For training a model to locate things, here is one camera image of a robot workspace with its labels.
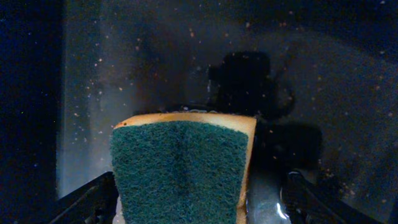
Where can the black square tray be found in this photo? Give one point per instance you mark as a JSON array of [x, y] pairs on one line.
[[319, 77]]

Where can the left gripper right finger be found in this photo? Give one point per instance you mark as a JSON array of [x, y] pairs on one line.
[[306, 203]]

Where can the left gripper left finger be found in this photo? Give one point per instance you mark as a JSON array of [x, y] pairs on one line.
[[93, 203]]

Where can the yellow green sponge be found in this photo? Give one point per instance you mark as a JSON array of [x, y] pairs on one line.
[[183, 167]]

